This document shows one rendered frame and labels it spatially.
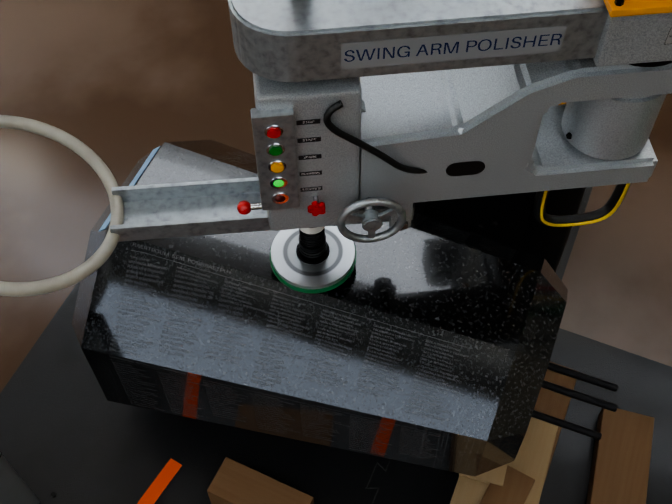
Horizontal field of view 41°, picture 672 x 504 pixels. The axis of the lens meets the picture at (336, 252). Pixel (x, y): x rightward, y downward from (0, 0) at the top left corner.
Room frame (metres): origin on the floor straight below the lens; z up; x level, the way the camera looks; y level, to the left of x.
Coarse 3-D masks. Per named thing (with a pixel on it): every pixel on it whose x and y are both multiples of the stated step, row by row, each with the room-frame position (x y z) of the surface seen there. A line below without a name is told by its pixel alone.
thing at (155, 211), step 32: (128, 192) 1.29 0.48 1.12; (160, 192) 1.30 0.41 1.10; (192, 192) 1.31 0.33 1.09; (224, 192) 1.31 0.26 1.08; (256, 192) 1.32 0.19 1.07; (128, 224) 1.19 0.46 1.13; (160, 224) 1.19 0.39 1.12; (192, 224) 1.20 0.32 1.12; (224, 224) 1.20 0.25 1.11; (256, 224) 1.21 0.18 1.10
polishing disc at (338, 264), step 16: (288, 240) 1.32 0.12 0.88; (336, 240) 1.32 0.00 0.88; (272, 256) 1.27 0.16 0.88; (288, 256) 1.27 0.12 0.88; (336, 256) 1.27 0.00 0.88; (352, 256) 1.27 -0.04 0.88; (288, 272) 1.22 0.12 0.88; (304, 272) 1.22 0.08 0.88; (320, 272) 1.22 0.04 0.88; (336, 272) 1.22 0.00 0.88; (304, 288) 1.18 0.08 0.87; (320, 288) 1.18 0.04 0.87
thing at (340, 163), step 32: (256, 96) 1.18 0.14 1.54; (288, 96) 1.18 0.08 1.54; (320, 96) 1.18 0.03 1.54; (352, 96) 1.18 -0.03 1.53; (320, 128) 1.18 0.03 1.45; (352, 128) 1.18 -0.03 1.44; (320, 160) 1.18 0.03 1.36; (352, 160) 1.18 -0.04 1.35; (320, 192) 1.18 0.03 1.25; (352, 192) 1.18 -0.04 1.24; (288, 224) 1.17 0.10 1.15; (320, 224) 1.18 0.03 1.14
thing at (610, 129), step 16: (640, 96) 1.27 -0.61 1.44; (656, 96) 1.27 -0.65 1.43; (576, 112) 1.31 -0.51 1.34; (592, 112) 1.28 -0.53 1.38; (608, 112) 1.27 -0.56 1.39; (624, 112) 1.26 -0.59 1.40; (640, 112) 1.26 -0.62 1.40; (656, 112) 1.28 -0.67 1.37; (576, 128) 1.30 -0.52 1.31; (592, 128) 1.28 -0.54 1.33; (608, 128) 1.26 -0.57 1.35; (624, 128) 1.26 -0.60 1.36; (640, 128) 1.26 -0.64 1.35; (576, 144) 1.29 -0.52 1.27; (592, 144) 1.27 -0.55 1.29; (608, 144) 1.26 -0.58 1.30; (624, 144) 1.26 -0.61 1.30; (640, 144) 1.27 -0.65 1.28
